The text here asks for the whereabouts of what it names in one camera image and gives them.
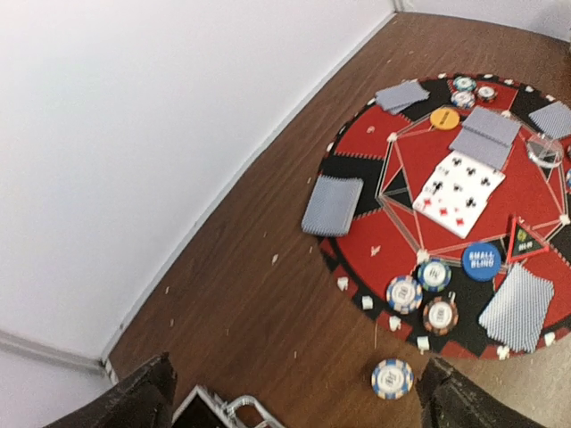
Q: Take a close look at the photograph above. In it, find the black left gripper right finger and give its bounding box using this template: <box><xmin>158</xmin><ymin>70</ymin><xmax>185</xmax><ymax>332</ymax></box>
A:
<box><xmin>416</xmin><ymin>358</ymin><xmax>553</xmax><ymax>427</ymax></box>

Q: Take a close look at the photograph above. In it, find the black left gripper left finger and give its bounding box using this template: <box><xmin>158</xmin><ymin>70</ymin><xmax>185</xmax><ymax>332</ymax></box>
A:
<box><xmin>49</xmin><ymin>352</ymin><xmax>177</xmax><ymax>428</ymax></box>

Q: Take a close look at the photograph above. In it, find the grey cards seat two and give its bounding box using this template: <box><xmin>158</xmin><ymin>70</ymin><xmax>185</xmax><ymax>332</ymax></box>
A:
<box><xmin>478</xmin><ymin>263</ymin><xmax>554</xmax><ymax>353</ymax></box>

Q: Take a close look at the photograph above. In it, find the white grey poker chip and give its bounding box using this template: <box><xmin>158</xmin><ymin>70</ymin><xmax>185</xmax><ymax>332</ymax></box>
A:
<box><xmin>385</xmin><ymin>276</ymin><xmax>423</xmax><ymax>315</ymax></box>

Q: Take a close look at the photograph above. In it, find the green poker chip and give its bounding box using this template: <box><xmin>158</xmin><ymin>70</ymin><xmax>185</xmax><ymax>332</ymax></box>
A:
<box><xmin>417</xmin><ymin>259</ymin><xmax>451</xmax><ymax>292</ymax></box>

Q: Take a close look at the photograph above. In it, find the face-up red diamonds card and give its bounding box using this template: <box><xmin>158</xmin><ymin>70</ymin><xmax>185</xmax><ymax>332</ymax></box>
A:
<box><xmin>412</xmin><ymin>192</ymin><xmax>470</xmax><ymax>239</ymax></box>

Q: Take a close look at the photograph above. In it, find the face-up black clubs card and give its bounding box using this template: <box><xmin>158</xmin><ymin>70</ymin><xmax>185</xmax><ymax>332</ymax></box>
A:
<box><xmin>422</xmin><ymin>151</ymin><xmax>505</xmax><ymax>204</ymax></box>

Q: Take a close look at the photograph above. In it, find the grey card deck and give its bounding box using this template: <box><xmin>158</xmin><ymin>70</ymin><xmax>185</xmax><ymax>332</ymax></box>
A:
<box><xmin>301</xmin><ymin>175</ymin><xmax>364</xmax><ymax>237</ymax></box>

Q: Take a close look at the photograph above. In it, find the face-down grey board card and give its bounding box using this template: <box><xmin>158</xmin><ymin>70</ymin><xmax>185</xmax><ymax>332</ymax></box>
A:
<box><xmin>449</xmin><ymin>106</ymin><xmax>521</xmax><ymax>170</ymax></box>

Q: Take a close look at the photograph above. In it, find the orange big blind button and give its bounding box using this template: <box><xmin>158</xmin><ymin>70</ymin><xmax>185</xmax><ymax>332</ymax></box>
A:
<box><xmin>429</xmin><ymin>107</ymin><xmax>460</xmax><ymax>130</ymax></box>

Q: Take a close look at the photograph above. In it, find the grey cards seat nine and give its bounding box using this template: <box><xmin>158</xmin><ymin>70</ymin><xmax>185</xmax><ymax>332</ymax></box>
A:
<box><xmin>529</xmin><ymin>102</ymin><xmax>571</xmax><ymax>139</ymax></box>

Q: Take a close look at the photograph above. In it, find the grey cards seat six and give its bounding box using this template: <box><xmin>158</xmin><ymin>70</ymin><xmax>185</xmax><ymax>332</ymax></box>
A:
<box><xmin>375</xmin><ymin>80</ymin><xmax>430</xmax><ymax>114</ymax></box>

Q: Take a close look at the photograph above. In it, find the aluminium poker case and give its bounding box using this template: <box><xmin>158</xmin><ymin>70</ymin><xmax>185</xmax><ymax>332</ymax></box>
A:
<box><xmin>172</xmin><ymin>385</ymin><xmax>285</xmax><ymax>428</ymax></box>

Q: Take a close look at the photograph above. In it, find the blue small blind button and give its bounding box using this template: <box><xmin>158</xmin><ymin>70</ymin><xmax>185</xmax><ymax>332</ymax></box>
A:
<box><xmin>461</xmin><ymin>243</ymin><xmax>501</xmax><ymax>282</ymax></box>

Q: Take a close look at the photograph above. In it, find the round red black poker mat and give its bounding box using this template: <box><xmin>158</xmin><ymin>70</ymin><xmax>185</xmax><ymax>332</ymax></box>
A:
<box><xmin>317</xmin><ymin>74</ymin><xmax>570</xmax><ymax>358</ymax></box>

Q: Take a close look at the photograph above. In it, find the red black triangle marker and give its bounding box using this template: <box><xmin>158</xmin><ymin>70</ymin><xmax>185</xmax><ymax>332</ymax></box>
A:
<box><xmin>506</xmin><ymin>217</ymin><xmax>550</xmax><ymax>264</ymax></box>

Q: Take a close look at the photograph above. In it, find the clear dealer button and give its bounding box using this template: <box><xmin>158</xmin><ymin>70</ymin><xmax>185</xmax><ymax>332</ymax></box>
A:
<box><xmin>525</xmin><ymin>136</ymin><xmax>564</xmax><ymax>169</ymax></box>

